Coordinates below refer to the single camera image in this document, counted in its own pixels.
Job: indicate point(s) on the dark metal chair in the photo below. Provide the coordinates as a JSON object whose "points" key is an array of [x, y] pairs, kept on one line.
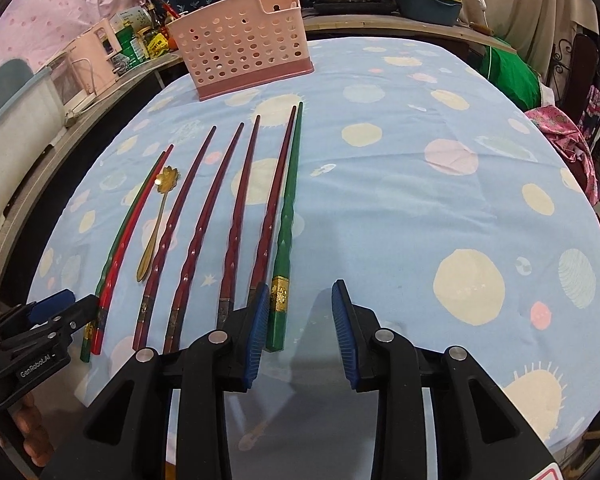
{"points": [[585, 70]]}

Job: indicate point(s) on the beige curtain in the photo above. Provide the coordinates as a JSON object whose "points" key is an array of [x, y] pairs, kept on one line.
{"points": [[525, 10]]}

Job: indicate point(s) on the pink dotted curtain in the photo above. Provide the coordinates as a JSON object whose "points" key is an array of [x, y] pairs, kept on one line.
{"points": [[55, 5]]}

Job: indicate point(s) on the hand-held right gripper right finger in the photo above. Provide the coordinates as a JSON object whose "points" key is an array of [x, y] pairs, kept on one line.
{"points": [[342, 332]]}

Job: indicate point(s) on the yellow-label jar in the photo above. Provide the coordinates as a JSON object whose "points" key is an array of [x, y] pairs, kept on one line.
{"points": [[156, 44]]}

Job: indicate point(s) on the red tomato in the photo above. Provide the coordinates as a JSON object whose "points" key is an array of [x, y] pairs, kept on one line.
{"points": [[170, 41]]}

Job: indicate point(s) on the thin red chopstick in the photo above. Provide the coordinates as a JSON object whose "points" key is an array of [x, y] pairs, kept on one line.
{"points": [[138, 212]]}

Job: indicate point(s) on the dark sauce bottles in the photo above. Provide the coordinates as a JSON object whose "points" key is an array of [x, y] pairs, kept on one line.
{"points": [[162, 12]]}

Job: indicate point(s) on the person's left hand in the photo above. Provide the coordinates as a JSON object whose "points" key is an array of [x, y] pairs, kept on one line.
{"points": [[30, 425]]}

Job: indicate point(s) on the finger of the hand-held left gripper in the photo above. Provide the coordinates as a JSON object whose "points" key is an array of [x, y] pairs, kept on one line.
{"points": [[82, 312], [52, 306]]}

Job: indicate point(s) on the white jar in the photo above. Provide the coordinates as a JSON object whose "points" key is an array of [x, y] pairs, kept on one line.
{"points": [[130, 20]]}

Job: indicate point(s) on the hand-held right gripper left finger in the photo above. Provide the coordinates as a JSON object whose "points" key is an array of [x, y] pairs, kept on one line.
{"points": [[257, 332]]}

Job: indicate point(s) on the blue basin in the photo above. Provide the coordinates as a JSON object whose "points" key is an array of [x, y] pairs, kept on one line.
{"points": [[427, 10]]}

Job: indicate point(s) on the green cloth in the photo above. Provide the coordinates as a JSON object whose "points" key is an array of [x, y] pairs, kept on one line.
{"points": [[512, 72]]}

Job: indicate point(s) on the gold flower-head spoon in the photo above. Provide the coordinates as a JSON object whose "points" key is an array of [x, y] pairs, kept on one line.
{"points": [[166, 176]]}

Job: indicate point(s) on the thick green chopstick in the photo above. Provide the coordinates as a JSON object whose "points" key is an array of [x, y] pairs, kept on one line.
{"points": [[282, 250]]}

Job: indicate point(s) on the white storage box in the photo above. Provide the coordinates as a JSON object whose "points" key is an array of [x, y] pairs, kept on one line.
{"points": [[20, 140]]}

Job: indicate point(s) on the pink floral cloth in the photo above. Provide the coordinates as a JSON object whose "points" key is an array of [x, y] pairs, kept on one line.
{"points": [[562, 140]]}

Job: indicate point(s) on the green carton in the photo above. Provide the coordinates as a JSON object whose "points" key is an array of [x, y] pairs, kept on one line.
{"points": [[132, 47]]}

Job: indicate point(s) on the dark red chopstick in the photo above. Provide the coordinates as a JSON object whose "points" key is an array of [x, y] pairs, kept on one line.
{"points": [[265, 240], [157, 265], [189, 265], [232, 240]]}

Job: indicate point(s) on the black cooktop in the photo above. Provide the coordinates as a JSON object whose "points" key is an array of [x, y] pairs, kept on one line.
{"points": [[355, 7]]}

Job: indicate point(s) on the pink kitchen appliance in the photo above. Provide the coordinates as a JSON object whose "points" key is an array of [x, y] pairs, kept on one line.
{"points": [[92, 60]]}

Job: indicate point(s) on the blue planet-print tablecloth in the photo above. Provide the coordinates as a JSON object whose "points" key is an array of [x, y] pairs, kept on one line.
{"points": [[405, 200]]}

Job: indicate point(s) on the thin green chopstick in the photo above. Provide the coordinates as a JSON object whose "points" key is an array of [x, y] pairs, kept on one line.
{"points": [[130, 212]]}

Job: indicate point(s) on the pink perforated plastic basket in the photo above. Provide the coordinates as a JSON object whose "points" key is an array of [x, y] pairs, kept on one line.
{"points": [[245, 45]]}

